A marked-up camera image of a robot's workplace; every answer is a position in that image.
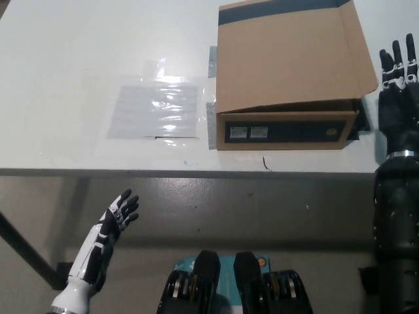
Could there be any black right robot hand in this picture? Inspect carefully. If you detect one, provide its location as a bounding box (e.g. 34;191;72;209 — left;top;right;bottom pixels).
378;32;419;158

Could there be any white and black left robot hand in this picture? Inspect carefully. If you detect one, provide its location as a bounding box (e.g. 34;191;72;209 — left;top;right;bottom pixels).
52;188;141;311

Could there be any brown cardboard storage box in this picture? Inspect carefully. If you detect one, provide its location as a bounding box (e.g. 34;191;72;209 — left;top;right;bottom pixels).
214;0;379;151

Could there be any black metal table leg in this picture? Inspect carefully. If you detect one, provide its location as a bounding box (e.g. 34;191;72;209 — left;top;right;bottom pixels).
0;209;58;290

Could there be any clear plastic sleeve with paper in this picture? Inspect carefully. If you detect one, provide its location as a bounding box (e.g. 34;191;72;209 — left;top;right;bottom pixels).
81;60;217;148

